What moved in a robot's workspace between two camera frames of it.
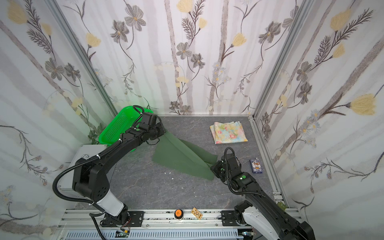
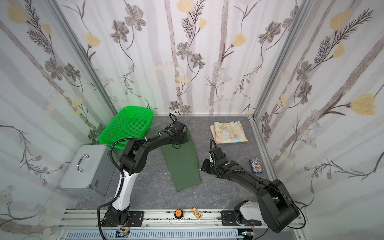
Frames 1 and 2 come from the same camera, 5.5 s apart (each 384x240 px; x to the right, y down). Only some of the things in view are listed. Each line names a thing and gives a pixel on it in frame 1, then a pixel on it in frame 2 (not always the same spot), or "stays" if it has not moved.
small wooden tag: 195,212 stays
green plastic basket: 120,120 stays
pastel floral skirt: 231,132 stays
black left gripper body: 159,132 -> 180,139
